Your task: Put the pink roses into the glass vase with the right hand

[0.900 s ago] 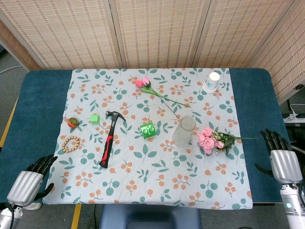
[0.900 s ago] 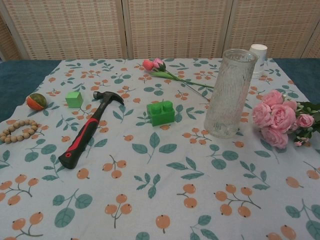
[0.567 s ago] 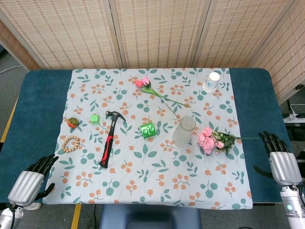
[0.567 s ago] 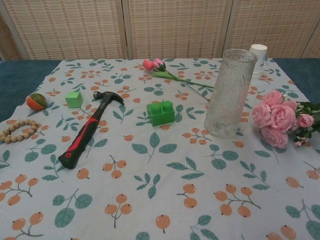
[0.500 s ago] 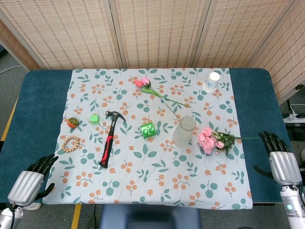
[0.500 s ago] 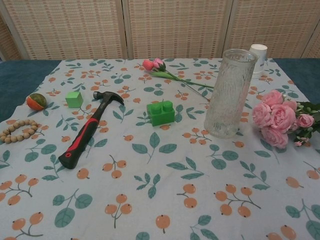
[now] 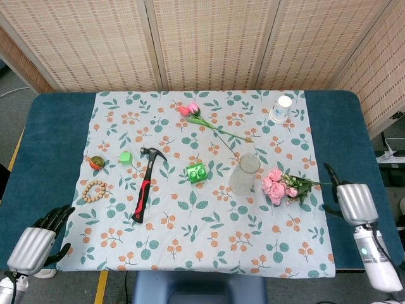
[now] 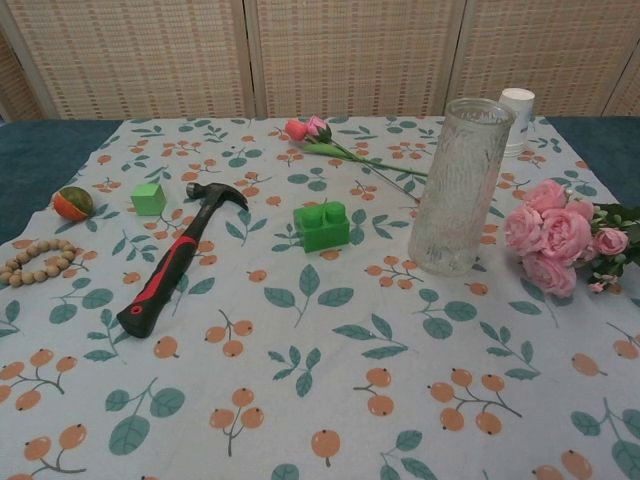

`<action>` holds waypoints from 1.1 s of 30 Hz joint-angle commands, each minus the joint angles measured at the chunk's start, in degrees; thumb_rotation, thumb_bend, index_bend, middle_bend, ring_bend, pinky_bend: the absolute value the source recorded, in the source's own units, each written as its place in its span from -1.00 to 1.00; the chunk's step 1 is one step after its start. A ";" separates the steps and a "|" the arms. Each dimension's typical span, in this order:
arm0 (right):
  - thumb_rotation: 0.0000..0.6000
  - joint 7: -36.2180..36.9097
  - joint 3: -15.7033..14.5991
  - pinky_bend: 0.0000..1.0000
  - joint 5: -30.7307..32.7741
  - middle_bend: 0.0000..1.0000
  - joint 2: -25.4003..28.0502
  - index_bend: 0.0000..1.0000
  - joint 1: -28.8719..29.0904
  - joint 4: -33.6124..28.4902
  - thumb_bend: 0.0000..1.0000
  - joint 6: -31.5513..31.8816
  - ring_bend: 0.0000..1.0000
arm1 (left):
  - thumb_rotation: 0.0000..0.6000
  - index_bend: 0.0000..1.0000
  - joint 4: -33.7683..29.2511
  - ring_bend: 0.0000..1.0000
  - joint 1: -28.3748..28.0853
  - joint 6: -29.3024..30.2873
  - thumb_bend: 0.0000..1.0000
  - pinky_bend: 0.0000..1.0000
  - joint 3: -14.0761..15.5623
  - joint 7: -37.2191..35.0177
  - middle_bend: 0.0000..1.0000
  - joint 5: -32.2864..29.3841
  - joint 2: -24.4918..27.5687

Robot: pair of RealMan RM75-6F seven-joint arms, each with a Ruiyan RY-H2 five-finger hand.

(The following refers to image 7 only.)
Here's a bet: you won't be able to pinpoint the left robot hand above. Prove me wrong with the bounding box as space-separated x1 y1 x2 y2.
6 204 76 276

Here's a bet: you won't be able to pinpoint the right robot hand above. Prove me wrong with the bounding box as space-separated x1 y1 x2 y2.
322 163 379 226

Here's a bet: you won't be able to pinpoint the pink rose bouquet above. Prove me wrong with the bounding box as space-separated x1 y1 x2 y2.
261 168 333 206

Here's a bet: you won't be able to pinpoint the textured clear glass vase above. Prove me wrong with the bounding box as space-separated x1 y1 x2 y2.
228 153 261 196

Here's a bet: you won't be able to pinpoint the pink and red rose stems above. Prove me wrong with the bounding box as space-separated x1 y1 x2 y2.
178 101 254 158

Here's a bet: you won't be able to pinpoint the white power strip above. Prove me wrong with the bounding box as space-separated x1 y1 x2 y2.
375 150 405 163

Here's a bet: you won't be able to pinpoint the white paper cup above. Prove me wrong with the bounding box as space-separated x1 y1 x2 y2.
268 95 292 124

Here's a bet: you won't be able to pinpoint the black and red claw hammer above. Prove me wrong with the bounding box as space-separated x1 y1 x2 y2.
132 146 168 224

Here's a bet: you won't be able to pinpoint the floral print tablecloth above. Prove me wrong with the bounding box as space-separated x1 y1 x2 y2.
56 90 337 279

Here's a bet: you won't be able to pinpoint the green toy building brick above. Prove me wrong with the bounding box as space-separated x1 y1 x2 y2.
185 162 208 184

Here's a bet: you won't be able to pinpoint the woven folding screen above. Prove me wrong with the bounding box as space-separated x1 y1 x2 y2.
0 0 405 139

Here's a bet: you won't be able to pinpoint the white cable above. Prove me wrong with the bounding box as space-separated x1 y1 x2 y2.
384 137 405 153

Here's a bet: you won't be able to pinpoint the wooden bead bracelet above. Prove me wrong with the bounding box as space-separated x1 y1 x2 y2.
82 180 107 203

